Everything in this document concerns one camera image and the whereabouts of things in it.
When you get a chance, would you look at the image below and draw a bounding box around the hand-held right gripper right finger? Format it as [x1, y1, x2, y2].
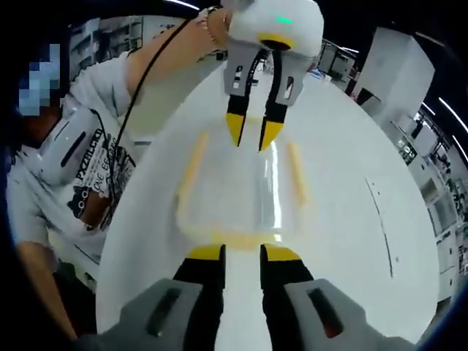
[259, 244, 416, 351]

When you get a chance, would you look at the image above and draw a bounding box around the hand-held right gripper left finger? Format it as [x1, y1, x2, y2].
[82, 244, 227, 351]

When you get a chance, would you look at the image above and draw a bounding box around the clear bag with yellow edges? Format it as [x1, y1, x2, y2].
[174, 129, 312, 254]

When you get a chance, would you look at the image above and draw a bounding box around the person's left hand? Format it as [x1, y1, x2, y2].
[213, 5, 235, 48]

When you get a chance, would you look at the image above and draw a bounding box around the white square pillar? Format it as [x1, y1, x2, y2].
[360, 27, 437, 121]

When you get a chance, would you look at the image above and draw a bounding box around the row of white workbenches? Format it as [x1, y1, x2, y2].
[393, 105, 468, 290]

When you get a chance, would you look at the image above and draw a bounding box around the white chest device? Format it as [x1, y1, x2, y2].
[42, 105, 110, 184]

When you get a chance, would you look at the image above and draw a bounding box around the person's white printed shirt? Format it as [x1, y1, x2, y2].
[7, 50, 149, 270]

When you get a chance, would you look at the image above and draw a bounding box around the black cable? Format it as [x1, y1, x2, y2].
[93, 7, 220, 231]

